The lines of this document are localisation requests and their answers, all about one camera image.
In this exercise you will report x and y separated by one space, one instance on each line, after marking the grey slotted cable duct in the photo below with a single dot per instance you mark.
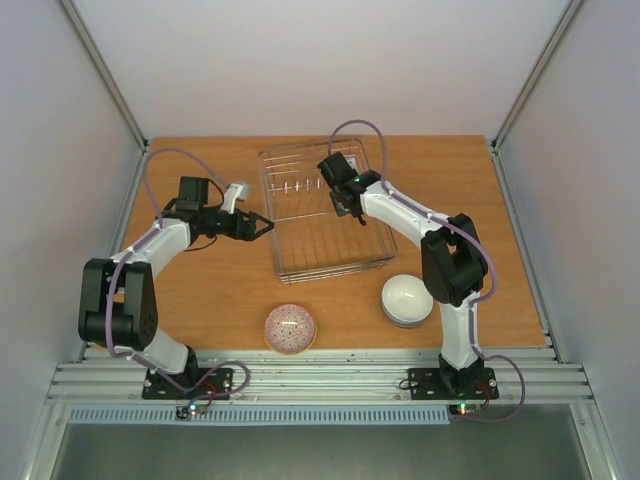
261 415

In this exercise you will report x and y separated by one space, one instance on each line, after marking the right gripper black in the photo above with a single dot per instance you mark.
345 201

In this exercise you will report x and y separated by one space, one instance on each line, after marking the pink patterned bowl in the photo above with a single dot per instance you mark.
289 329

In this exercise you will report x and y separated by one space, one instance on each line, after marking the bowl under white bowl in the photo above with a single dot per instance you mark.
405 323

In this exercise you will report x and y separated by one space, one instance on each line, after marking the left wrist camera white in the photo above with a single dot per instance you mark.
234 193

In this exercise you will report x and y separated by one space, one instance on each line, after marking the circuit board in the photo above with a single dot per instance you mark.
192 411
465 408

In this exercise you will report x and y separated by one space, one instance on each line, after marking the wire dish rack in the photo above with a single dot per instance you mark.
309 240

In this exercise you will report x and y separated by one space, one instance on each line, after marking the white upturned bowl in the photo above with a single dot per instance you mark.
406 296

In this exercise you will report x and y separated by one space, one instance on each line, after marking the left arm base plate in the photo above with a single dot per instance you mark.
183 386

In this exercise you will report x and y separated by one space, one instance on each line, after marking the aluminium frame rails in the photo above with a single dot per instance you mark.
361 377

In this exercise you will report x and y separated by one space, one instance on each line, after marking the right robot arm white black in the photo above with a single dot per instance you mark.
453 262

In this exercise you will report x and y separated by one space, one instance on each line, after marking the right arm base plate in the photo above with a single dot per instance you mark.
426 384

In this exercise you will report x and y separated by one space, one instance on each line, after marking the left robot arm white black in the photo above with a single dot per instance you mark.
118 306

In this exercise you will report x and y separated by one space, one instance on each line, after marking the right circuit board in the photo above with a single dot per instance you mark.
465 408

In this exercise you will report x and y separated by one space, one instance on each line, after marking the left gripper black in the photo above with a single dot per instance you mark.
249 234

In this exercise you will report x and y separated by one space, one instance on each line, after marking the left circuit board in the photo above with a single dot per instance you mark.
192 411

